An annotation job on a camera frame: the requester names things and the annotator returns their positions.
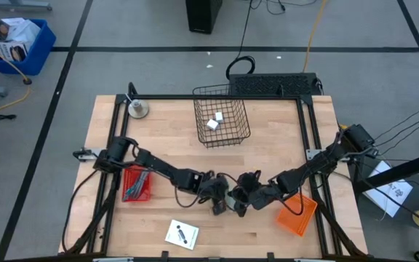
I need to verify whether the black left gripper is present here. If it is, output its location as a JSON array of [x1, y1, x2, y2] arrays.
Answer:
[[196, 181, 231, 215]]

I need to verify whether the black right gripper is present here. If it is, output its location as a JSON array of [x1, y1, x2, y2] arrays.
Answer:
[[231, 183, 279, 218]]

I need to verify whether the orange plastic basket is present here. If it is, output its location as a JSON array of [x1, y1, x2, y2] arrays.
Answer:
[[276, 192, 319, 238]]

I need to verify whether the grey braided cable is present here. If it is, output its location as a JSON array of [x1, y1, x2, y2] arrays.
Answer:
[[129, 170, 151, 196]]

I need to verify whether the teal braided cable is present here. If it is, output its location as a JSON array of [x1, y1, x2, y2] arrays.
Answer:
[[125, 183, 141, 198]]

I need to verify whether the blue plastic bin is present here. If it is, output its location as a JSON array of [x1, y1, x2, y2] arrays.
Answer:
[[0, 17, 57, 76]]

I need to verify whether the silver mounting plate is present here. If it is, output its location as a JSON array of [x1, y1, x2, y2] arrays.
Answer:
[[305, 148, 323, 162], [72, 146, 103, 162]]

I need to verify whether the red plastic basket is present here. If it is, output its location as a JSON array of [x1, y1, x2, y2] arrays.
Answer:
[[121, 165, 153, 203]]

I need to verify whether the black perforated case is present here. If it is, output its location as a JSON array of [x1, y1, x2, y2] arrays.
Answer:
[[228, 72, 322, 97]]

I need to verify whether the dark side table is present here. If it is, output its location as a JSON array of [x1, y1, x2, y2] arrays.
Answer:
[[351, 156, 419, 262]]

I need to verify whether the white paper sheet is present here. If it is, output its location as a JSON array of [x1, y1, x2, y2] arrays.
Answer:
[[362, 159, 414, 218]]

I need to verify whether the black metal bar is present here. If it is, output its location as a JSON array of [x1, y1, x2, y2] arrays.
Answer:
[[354, 147, 419, 196]]

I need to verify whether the black computer tower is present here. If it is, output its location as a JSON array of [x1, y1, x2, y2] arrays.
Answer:
[[185, 0, 223, 35]]

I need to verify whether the white printed product box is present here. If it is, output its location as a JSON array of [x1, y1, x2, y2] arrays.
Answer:
[[0, 17, 41, 44], [0, 39, 29, 63]]

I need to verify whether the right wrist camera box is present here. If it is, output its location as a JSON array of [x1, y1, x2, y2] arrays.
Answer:
[[239, 170, 262, 188]]

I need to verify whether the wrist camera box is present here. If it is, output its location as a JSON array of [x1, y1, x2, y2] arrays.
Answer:
[[239, 170, 262, 188], [209, 171, 229, 187]]

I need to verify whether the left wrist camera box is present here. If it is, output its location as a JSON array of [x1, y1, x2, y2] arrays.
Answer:
[[209, 171, 229, 187]]

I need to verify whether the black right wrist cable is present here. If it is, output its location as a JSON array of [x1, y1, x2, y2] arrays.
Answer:
[[278, 188, 305, 216]]

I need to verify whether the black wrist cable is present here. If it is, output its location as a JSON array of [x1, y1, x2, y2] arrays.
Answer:
[[278, 188, 305, 216], [174, 183, 205, 209]]

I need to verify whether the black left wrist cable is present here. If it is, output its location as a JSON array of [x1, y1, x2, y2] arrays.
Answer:
[[174, 183, 205, 209]]

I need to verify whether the black wire basket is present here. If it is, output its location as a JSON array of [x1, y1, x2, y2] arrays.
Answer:
[[192, 84, 252, 148]]

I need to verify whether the black aluminium rig frame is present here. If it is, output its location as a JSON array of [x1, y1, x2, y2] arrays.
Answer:
[[58, 82, 370, 262]]

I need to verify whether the black power cable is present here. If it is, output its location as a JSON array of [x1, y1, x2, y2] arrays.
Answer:
[[225, 0, 257, 82]]

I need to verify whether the yellow power cable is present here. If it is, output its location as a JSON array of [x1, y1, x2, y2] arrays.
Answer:
[[301, 0, 330, 74], [0, 32, 33, 117]]

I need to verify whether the thin black floor cable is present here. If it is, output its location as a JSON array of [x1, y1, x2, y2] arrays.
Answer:
[[376, 108, 419, 156], [372, 98, 419, 142]]

